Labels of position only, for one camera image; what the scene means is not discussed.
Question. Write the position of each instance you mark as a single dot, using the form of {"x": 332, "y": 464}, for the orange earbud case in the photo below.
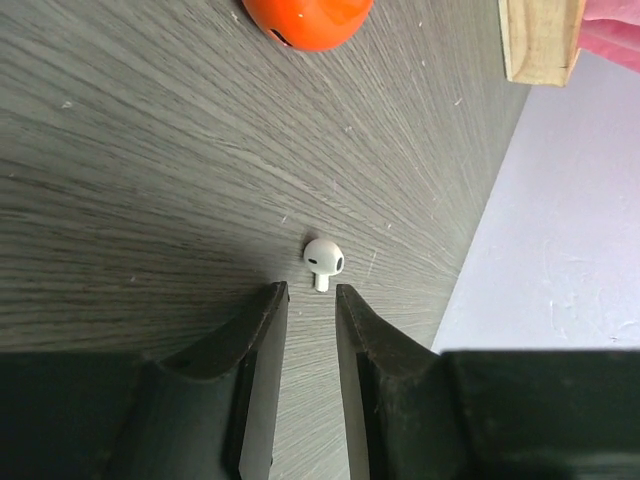
{"x": 309, "y": 25}

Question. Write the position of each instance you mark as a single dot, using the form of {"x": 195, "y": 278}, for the wooden clothes rack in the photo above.
{"x": 540, "y": 40}

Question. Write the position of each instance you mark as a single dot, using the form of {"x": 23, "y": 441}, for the white earbud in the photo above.
{"x": 324, "y": 259}

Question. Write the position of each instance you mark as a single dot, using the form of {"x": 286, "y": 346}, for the pink t-shirt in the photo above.
{"x": 610, "y": 29}

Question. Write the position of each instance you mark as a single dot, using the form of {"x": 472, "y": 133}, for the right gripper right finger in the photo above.
{"x": 411, "y": 413}

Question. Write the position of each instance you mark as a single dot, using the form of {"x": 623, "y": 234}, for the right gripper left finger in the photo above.
{"x": 206, "y": 412}

